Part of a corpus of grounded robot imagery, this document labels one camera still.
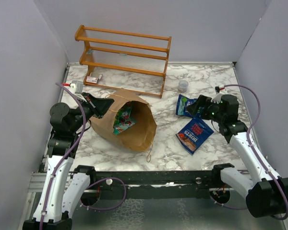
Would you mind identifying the blue sweet chilli chips bag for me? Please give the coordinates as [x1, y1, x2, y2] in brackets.
[176, 117, 213, 155]

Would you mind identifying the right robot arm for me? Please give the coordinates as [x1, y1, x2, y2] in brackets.
[186, 94, 288, 220]

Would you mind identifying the small red white box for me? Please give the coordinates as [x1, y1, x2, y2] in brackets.
[86, 73, 103, 84]

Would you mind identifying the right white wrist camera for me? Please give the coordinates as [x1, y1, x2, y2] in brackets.
[211, 85, 227, 104]

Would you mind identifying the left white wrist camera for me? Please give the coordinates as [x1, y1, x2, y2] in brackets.
[63, 80, 84, 94]

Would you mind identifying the small clear plastic cup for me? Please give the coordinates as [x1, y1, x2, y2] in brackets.
[178, 80, 189, 92]

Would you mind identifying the green snack packet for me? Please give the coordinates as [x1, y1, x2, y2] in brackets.
[113, 102, 137, 135]

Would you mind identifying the blue salt vinegar chips bag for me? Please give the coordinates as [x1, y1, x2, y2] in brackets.
[175, 94, 203, 118]

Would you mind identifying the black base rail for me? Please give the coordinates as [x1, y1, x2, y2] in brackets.
[76, 165, 240, 207]

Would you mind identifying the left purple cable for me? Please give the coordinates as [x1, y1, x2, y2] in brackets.
[38, 82, 88, 230]

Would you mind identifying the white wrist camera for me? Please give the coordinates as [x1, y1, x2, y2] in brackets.
[63, 80, 84, 94]
[211, 85, 227, 104]

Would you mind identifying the wooden shelf rack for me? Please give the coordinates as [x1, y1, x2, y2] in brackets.
[74, 25, 172, 98]

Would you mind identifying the brown paper bag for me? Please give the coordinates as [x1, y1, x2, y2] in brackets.
[90, 89, 157, 162]

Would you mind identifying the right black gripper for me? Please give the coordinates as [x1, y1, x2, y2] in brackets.
[186, 94, 225, 124]

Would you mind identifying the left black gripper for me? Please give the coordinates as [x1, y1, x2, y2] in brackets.
[70, 92, 114, 133]

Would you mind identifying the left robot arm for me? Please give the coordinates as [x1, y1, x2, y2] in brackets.
[22, 92, 114, 230]

